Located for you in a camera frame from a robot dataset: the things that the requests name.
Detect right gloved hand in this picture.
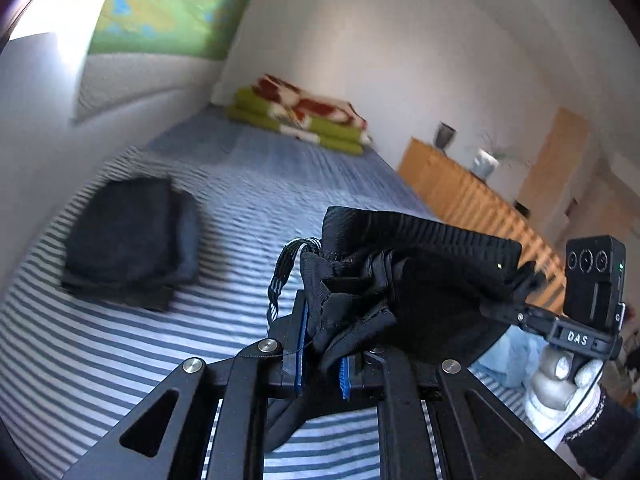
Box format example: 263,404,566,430
525,344,604,450

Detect wooden slatted dresser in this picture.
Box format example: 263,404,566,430
398,138,566,313

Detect white plant pot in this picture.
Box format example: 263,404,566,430
471,148,500,181

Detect folded dark clothes stack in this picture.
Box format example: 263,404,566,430
61,177,200,312

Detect black shorts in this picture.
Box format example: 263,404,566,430
265,206,546,452

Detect colourful wall map poster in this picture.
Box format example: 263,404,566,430
88,0,250,61

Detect right forearm dark sleeve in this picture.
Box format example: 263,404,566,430
563,390,639,479

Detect wooden door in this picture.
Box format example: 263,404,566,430
518,107,590,231

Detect black camera box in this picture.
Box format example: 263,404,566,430
563,235,626,334

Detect dark vase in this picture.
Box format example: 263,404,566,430
434,122,457,152

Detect green red folded blanket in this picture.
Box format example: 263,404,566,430
226,74,372,156

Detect light blue garment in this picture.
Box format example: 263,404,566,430
472,326,547,389

